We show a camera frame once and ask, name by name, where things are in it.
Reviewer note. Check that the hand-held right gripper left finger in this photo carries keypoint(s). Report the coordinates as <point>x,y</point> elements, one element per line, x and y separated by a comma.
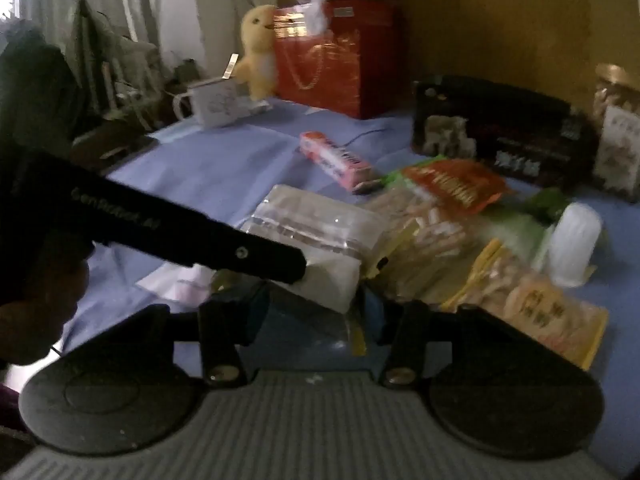
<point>257,308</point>

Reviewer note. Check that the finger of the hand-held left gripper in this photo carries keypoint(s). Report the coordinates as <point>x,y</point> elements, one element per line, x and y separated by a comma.
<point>260,257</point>

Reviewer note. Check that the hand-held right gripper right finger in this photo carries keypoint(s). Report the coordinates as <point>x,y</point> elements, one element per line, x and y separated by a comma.
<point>372,311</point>

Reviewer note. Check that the clear packet of white snacks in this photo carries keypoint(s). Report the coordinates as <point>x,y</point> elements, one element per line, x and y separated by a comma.
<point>320,225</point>

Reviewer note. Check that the green clear packet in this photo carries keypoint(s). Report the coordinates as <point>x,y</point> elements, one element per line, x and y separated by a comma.
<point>546,206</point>

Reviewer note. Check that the person's left hand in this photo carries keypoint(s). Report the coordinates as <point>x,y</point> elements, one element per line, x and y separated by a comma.
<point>40,315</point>

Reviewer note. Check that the blue bed sheet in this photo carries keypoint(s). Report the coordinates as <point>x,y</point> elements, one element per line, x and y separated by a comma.
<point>225,160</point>

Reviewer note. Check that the orange label snack bag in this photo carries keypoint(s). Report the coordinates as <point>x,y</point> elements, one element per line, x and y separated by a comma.
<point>440,230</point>

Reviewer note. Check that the pink snack box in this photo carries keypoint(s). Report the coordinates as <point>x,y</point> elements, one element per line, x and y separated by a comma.
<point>332,157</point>

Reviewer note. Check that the hanging grey cloth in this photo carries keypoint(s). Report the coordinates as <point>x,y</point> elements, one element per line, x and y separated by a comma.
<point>87,40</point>

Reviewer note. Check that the white printed mug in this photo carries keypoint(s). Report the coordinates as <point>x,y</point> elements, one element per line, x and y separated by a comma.
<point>220,102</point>

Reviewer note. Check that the yellow cracker bag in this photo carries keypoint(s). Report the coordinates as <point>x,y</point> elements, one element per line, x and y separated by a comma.
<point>540,305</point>

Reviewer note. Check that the spoon in mug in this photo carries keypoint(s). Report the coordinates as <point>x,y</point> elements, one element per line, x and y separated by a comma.
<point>230,66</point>

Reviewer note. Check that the yellow plush duck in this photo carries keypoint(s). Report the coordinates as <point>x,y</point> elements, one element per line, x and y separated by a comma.
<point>257,60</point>

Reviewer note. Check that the red gift bag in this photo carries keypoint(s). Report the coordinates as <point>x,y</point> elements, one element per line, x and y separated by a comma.
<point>340,75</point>

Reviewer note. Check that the light curtain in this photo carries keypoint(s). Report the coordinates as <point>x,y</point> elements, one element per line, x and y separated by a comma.
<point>150,0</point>

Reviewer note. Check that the white plastic container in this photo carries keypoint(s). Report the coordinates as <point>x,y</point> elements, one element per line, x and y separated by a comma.
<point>575,240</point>

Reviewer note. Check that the dark box with sheep picture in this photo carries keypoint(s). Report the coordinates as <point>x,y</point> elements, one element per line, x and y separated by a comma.
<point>520,130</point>

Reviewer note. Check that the glass jar with gold lid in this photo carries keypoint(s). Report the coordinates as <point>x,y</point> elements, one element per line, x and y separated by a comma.
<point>617,135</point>

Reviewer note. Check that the wooden headboard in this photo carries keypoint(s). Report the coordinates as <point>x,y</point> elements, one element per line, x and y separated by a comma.
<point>500,20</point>

